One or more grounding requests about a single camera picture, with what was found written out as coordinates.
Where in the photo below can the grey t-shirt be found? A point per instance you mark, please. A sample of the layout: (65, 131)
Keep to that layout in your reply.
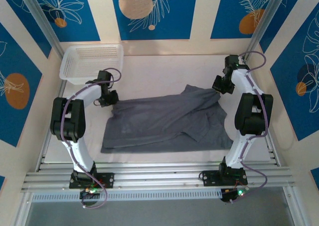
(154, 126)

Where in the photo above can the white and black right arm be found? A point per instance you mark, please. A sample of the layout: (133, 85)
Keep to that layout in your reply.
(239, 151)

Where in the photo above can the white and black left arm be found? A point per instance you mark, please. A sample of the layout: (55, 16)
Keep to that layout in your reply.
(79, 156)

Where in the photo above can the white plastic mesh basket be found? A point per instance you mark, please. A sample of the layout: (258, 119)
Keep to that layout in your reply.
(87, 59)

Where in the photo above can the circuit board with green light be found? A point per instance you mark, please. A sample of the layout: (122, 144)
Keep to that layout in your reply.
(230, 194)
(89, 192)

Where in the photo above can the aluminium frame post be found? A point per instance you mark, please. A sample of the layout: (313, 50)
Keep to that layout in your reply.
(264, 19)
(42, 19)

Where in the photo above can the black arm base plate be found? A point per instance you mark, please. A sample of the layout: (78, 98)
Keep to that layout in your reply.
(209, 178)
(107, 180)

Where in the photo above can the aluminium base frame rail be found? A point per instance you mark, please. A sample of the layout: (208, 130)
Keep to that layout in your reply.
(154, 177)

